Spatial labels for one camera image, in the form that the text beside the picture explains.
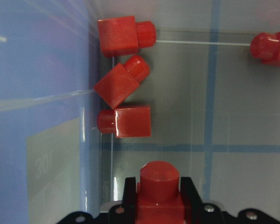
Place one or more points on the clear plastic storage box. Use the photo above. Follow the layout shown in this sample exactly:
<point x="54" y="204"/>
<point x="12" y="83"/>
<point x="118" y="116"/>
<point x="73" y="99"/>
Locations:
<point x="215" y="109"/>

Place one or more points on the blue plastic tray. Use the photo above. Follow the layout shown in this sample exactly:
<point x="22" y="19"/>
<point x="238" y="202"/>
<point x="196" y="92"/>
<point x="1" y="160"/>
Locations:
<point x="49" y="142"/>

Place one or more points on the red block under lid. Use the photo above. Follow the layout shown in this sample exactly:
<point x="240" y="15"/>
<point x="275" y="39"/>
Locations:
<point x="266" y="47"/>

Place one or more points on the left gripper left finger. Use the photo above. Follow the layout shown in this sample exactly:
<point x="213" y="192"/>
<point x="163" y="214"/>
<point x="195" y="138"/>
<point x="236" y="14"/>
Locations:
<point x="129" y="199"/>

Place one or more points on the red block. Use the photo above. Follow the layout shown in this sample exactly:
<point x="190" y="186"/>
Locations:
<point x="122" y="80"/>
<point x="266" y="47"/>
<point x="126" y="122"/>
<point x="158" y="198"/>
<point x="125" y="36"/>

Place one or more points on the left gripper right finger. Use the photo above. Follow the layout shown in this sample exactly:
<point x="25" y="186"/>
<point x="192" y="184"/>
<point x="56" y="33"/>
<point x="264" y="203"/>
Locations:
<point x="191" y="210"/>

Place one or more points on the red block in box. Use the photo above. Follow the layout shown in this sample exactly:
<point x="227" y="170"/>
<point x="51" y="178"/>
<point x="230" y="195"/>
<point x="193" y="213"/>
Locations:
<point x="122" y="80"/>
<point x="126" y="122"/>
<point x="125" y="36"/>

